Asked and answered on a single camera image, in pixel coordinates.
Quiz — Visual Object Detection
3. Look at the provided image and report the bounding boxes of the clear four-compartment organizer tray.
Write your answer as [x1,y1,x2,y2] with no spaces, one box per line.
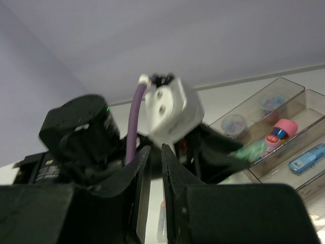
[211,78,324,199]

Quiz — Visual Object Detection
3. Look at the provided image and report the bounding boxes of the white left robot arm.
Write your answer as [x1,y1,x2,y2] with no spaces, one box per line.
[14,94,251,187]

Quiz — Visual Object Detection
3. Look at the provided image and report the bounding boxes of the paper clip jar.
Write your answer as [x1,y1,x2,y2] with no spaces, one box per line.
[221,114,247,138]
[259,92,286,115]

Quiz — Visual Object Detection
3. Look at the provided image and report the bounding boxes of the pink cap glue bottle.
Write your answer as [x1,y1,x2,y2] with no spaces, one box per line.
[257,118,298,161]

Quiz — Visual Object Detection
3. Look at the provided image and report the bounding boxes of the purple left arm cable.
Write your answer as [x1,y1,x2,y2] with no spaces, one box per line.
[125,73,151,166]

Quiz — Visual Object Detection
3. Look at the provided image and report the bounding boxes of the blue correction tape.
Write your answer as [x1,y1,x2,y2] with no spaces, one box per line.
[288,143,324,175]

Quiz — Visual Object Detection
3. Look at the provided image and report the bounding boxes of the orange tip grey highlighter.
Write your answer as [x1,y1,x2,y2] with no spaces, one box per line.
[157,201,167,243]

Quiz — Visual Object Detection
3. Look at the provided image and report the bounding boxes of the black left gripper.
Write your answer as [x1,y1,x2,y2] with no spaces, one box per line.
[137,124,252,184]

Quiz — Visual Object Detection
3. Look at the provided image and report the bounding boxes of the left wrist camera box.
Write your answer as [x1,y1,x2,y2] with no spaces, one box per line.
[145,74,205,147]

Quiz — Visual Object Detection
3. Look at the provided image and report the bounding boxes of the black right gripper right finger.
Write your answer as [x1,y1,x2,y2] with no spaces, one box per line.
[161,145,320,243]

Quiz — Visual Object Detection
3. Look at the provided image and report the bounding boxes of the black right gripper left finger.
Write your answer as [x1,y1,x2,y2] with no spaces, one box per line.
[1,146,151,243]

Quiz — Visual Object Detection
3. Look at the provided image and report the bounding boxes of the green capped highlighter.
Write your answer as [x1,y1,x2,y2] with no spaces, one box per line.
[230,141,267,162]

